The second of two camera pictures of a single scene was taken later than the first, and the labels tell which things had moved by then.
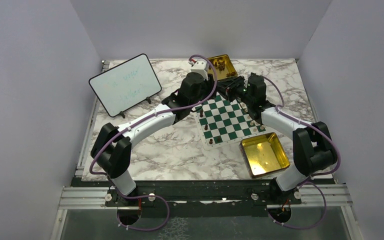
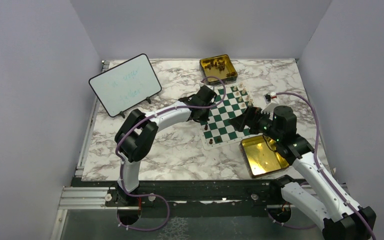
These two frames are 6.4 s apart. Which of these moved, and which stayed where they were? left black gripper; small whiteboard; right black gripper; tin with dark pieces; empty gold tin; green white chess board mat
Moved: left black gripper; right black gripper
Stayed: small whiteboard; empty gold tin; tin with dark pieces; green white chess board mat
